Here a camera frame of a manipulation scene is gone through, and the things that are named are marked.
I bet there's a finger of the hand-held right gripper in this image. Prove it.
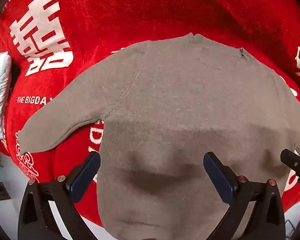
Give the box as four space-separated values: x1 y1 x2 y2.
280 149 300 189

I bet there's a black wire rack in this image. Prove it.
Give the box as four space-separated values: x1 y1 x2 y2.
285 219 297 238

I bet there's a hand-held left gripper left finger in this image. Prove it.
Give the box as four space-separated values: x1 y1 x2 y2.
17 151 102 240

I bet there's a grey sweater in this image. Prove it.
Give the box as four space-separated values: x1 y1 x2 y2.
17 33 300 240

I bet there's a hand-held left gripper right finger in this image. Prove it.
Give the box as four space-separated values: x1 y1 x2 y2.
203 151 287 240

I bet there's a red printed blanket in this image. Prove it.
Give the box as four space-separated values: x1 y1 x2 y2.
0 0 300 227

